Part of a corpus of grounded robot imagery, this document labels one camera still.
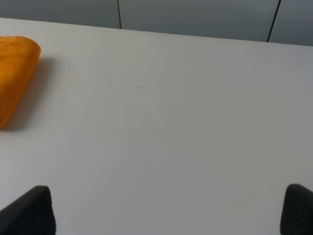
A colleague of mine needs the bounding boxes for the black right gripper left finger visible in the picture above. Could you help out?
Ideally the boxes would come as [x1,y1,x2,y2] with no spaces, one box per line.
[0,186,56,235]

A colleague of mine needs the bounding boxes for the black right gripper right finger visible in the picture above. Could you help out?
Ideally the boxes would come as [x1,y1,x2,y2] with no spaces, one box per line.
[280,184,313,235]

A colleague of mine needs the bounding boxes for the orange microfiber towel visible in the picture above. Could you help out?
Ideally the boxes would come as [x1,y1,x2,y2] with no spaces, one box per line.
[0,36,41,128]

